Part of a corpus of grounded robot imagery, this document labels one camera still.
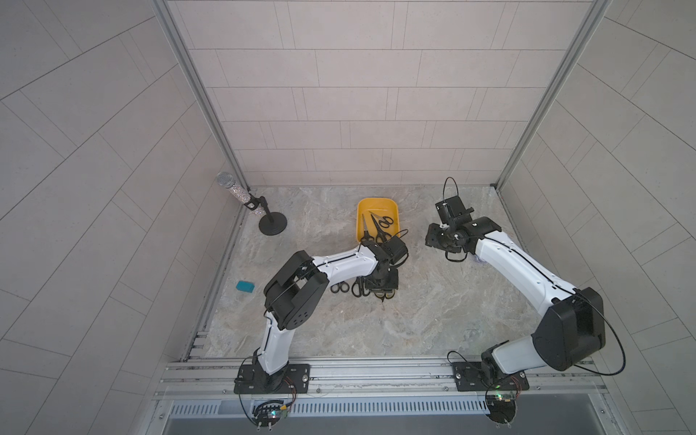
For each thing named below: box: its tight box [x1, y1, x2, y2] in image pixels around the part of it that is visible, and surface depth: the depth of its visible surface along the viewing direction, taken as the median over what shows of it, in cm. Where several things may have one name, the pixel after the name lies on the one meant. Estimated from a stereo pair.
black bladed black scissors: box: [351, 275, 371, 298], surface depth 88 cm
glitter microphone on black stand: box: [216, 171, 288, 236], surface depth 95 cm
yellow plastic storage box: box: [356, 197, 402, 243], surface depth 107 cm
